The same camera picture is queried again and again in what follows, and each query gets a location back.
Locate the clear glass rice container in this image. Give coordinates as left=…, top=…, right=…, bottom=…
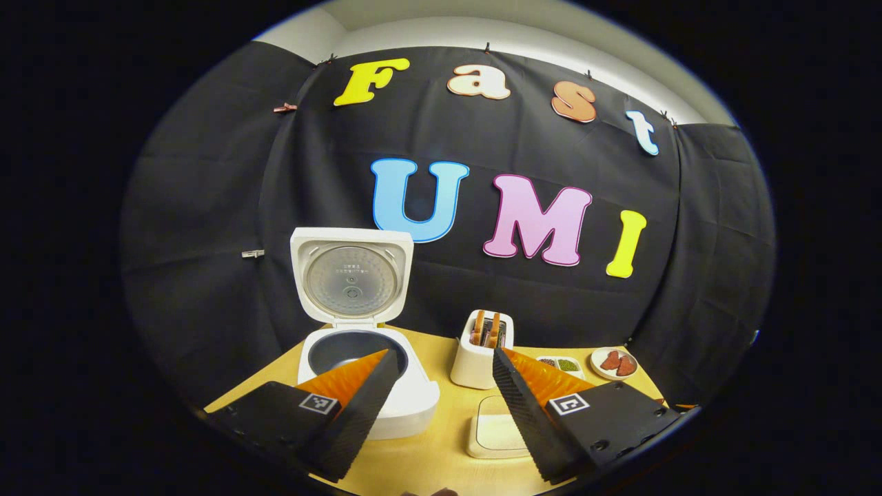
left=466, top=395, right=531, bottom=459

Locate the white rice cooker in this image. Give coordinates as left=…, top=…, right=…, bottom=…
left=289, top=227, right=440, bottom=440

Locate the white round plate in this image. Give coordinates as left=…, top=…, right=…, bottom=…
left=591, top=347, right=639, bottom=381

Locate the black backdrop cloth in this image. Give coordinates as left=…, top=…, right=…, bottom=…
left=121, top=41, right=776, bottom=407

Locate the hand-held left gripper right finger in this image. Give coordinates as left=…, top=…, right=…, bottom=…
left=491, top=347, right=683, bottom=485

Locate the white divided bean dish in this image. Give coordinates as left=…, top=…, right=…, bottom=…
left=536, top=355, right=585, bottom=381

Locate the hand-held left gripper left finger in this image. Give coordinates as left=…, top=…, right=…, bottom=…
left=207, top=348, right=400, bottom=483

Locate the white toaster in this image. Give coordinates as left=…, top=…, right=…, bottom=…
left=450, top=309, right=515, bottom=391

